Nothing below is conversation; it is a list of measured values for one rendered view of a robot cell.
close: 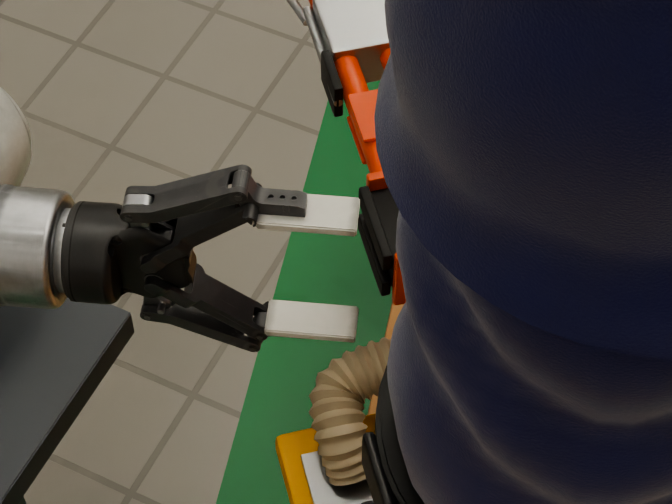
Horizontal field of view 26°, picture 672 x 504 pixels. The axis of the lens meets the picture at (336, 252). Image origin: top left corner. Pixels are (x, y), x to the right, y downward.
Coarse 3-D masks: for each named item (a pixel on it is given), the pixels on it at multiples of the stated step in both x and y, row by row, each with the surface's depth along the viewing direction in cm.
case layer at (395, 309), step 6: (396, 306) 185; (402, 306) 185; (390, 312) 185; (396, 312) 185; (390, 318) 184; (396, 318) 184; (390, 324) 184; (390, 330) 183; (390, 336) 183; (372, 396) 178; (372, 402) 177; (372, 408) 176
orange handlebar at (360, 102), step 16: (336, 64) 119; (352, 64) 118; (384, 64) 119; (352, 80) 117; (352, 96) 115; (368, 96) 115; (352, 112) 115; (368, 112) 114; (352, 128) 117; (368, 128) 113; (368, 144) 113; (368, 160) 113
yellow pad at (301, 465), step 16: (368, 416) 113; (304, 432) 112; (288, 448) 111; (304, 448) 111; (288, 464) 110; (304, 464) 110; (320, 464) 110; (288, 480) 109; (304, 480) 109; (320, 480) 109; (288, 496) 110; (304, 496) 109; (320, 496) 108; (336, 496) 108; (352, 496) 108; (368, 496) 108
